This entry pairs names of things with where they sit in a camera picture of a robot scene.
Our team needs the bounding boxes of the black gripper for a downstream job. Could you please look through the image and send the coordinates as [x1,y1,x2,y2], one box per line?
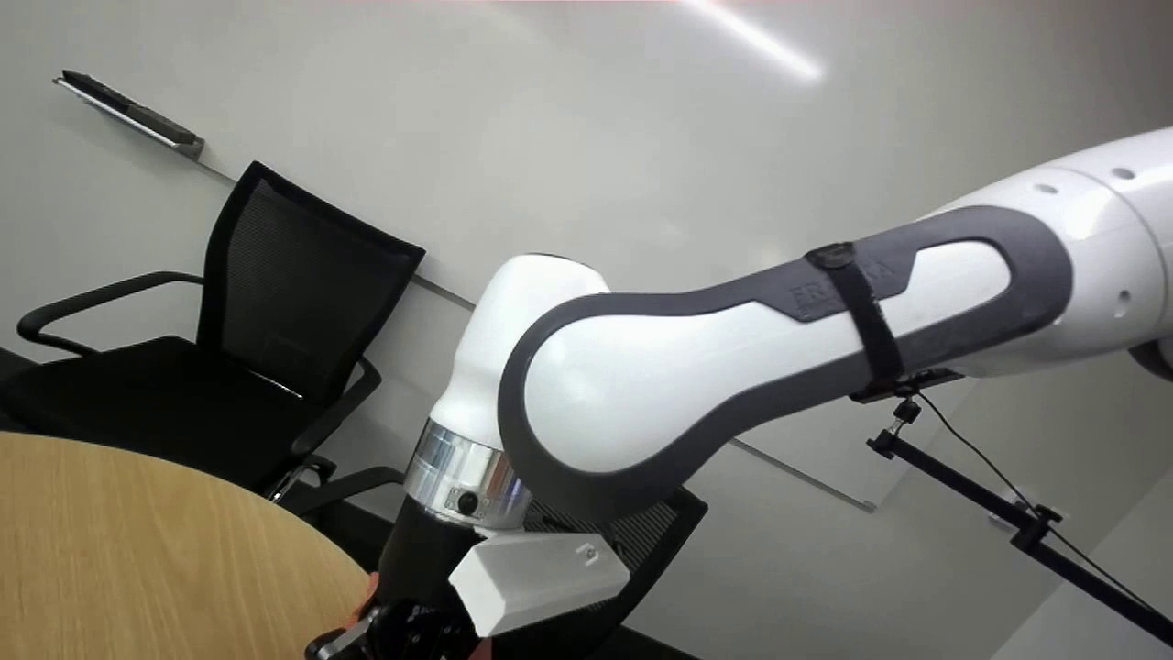
[304,482,711,660]

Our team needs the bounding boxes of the black office chair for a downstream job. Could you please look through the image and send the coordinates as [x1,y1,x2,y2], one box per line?
[0,156,433,507]
[266,449,413,572]

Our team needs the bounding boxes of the grey whiteboard marker tray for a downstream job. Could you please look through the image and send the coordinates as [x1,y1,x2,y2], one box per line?
[51,66,208,161]

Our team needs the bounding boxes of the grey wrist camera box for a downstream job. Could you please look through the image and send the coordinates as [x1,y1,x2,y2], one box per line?
[442,528,638,640]

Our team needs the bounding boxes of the black velcro strap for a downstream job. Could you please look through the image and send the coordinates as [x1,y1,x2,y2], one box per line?
[802,239,969,407]

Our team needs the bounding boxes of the thin black wire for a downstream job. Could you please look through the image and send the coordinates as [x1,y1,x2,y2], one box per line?
[909,386,1173,618]

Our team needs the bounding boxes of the black camera stand rod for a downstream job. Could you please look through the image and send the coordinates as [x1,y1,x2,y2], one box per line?
[865,397,1173,651]

